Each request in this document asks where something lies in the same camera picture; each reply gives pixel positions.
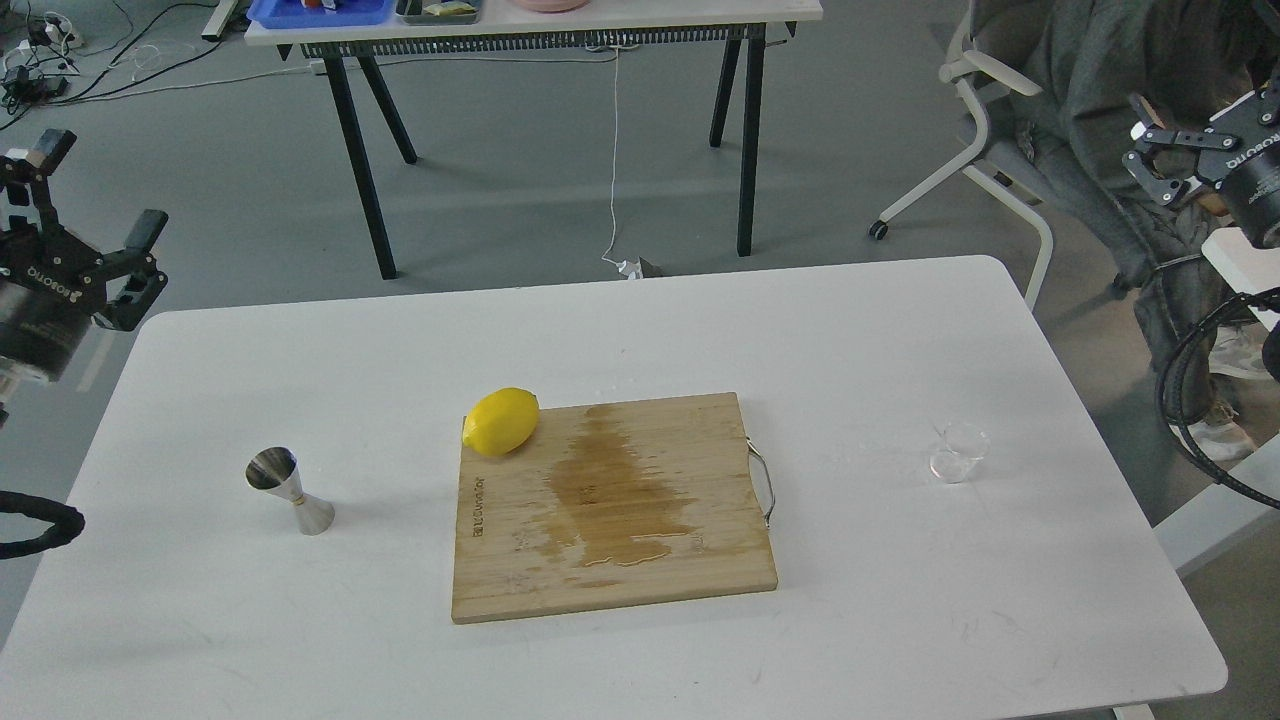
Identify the white office chair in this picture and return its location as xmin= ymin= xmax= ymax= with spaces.
xmin=868 ymin=1 xmax=1059 ymax=307

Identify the yellow lemon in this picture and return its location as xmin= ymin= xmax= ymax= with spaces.
xmin=461 ymin=387 xmax=540 ymax=457

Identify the dark tray with yellow item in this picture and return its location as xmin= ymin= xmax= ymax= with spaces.
xmin=394 ymin=0 xmax=484 ymax=26

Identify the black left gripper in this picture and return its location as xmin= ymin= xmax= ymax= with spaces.
xmin=1 ymin=129 xmax=169 ymax=386

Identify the small clear glass cup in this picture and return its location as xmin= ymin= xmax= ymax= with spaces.
xmin=928 ymin=421 xmax=991 ymax=484

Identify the white hanging cable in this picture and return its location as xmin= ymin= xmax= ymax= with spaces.
xmin=600 ymin=45 xmax=652 ymax=281

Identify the steel jigger measuring cup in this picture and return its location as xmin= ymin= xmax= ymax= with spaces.
xmin=244 ymin=446 xmax=337 ymax=536

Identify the pink plate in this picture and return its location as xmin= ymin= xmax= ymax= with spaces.
xmin=513 ymin=0 xmax=590 ymax=14

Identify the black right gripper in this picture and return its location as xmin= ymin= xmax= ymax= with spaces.
xmin=1123 ymin=85 xmax=1279 ymax=250

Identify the white table with black legs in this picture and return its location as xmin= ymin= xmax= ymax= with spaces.
xmin=244 ymin=1 xmax=824 ymax=281

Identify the floor cables and power strip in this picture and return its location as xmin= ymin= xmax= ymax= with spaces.
xmin=0 ymin=0 xmax=251 ymax=131

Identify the blue plastic tray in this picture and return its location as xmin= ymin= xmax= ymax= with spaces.
xmin=247 ymin=1 xmax=396 ymax=29

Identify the wooden cutting board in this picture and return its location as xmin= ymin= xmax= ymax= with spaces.
xmin=451 ymin=392 xmax=778 ymax=624

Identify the seated person in grey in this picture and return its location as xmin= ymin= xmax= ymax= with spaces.
xmin=975 ymin=0 xmax=1280 ymax=461

